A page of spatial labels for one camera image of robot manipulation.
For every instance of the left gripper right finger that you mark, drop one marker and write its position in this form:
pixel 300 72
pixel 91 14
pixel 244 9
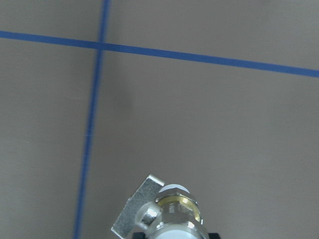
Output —
pixel 214 236

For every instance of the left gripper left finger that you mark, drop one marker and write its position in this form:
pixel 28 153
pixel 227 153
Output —
pixel 138 235

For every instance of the white brass PPR valve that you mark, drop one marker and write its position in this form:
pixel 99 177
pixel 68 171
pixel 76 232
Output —
pixel 161 211

